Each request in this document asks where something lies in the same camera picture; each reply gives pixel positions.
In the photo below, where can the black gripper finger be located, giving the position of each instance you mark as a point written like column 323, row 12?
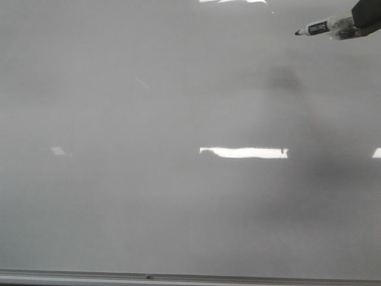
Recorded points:
column 366, row 15

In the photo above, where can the black whiteboard marker with tape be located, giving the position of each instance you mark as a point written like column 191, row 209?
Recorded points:
column 340, row 27

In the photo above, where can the white whiteboard with aluminium frame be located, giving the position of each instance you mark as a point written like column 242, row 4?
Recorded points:
column 188, row 137

